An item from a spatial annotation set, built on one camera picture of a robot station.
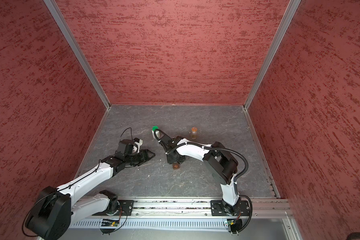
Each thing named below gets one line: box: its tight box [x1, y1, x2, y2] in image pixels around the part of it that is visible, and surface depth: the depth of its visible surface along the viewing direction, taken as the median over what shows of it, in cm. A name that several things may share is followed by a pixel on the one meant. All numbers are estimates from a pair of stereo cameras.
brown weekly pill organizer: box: [172, 162, 181, 170], surface depth 89 cm
